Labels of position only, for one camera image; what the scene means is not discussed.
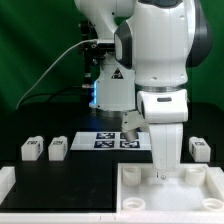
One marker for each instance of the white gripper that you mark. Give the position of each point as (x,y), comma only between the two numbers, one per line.
(164,114)

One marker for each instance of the white square tabletop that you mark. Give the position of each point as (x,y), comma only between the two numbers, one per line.
(192,194)

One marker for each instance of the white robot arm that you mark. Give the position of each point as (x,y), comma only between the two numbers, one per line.
(148,45)

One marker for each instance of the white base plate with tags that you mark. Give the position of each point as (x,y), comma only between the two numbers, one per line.
(109,141)

